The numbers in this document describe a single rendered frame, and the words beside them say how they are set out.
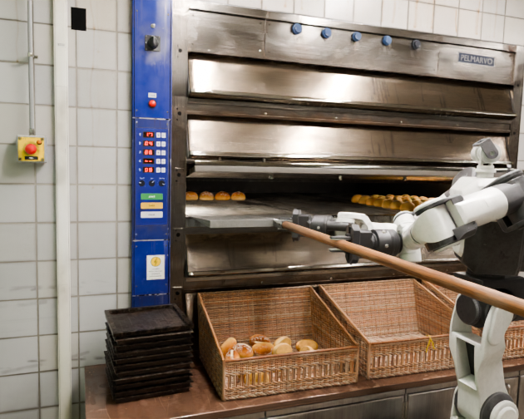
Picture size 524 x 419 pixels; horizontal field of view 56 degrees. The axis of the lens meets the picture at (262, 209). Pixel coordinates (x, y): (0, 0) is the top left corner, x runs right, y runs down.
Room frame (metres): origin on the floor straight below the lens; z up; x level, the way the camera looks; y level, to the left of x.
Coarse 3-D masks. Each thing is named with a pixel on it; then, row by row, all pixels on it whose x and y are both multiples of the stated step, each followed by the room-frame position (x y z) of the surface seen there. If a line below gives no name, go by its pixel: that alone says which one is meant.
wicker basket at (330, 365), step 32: (288, 288) 2.25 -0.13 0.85; (224, 320) 2.12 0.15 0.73; (256, 320) 2.17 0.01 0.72; (288, 320) 2.22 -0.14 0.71; (320, 320) 2.17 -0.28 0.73; (288, 352) 1.77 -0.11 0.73; (320, 352) 1.80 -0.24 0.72; (352, 352) 1.85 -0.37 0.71; (224, 384) 1.68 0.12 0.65; (256, 384) 1.72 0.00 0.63; (288, 384) 1.76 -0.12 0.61; (320, 384) 1.81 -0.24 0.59
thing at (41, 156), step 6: (18, 138) 1.83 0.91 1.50; (24, 138) 1.84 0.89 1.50; (30, 138) 1.85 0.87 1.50; (36, 138) 1.85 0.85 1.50; (42, 138) 1.86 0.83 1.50; (18, 144) 1.83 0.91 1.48; (24, 144) 1.84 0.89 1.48; (36, 144) 1.85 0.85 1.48; (42, 144) 1.86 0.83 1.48; (18, 150) 1.83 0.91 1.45; (24, 150) 1.84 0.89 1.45; (42, 150) 1.86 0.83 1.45; (18, 156) 1.83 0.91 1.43; (24, 156) 1.84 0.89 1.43; (30, 156) 1.85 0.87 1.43; (36, 156) 1.85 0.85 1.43; (42, 156) 1.86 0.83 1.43; (30, 162) 1.86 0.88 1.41; (36, 162) 1.86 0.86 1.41; (42, 162) 1.87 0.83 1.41
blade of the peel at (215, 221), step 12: (192, 216) 2.18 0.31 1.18; (204, 216) 2.20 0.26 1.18; (216, 216) 2.21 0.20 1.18; (228, 216) 2.22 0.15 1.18; (240, 216) 2.24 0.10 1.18; (252, 216) 2.25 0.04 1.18; (264, 216) 2.26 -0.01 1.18; (276, 216) 2.28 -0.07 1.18; (288, 216) 2.29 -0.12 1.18; (312, 216) 2.27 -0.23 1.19
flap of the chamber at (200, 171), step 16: (192, 176) 2.15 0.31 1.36; (208, 176) 2.17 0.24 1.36; (224, 176) 2.19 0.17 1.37; (240, 176) 2.20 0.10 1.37; (256, 176) 2.22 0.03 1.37; (288, 176) 2.25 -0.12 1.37; (304, 176) 2.27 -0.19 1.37; (320, 176) 2.29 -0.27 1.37; (336, 176) 2.31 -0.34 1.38; (352, 176) 2.33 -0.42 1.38; (368, 176) 2.35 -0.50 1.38; (384, 176) 2.37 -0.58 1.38; (400, 176) 2.39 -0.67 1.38; (416, 176) 2.41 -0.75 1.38; (432, 176) 2.43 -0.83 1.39; (448, 176) 2.45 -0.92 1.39; (496, 176) 2.53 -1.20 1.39
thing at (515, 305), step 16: (288, 224) 1.82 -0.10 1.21; (320, 240) 1.57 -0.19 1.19; (336, 240) 1.48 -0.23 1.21; (368, 256) 1.30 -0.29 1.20; (384, 256) 1.24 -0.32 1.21; (416, 272) 1.11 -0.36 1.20; (432, 272) 1.07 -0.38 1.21; (448, 288) 1.02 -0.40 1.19; (464, 288) 0.97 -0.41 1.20; (480, 288) 0.94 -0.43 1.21; (496, 304) 0.89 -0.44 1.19; (512, 304) 0.86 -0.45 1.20
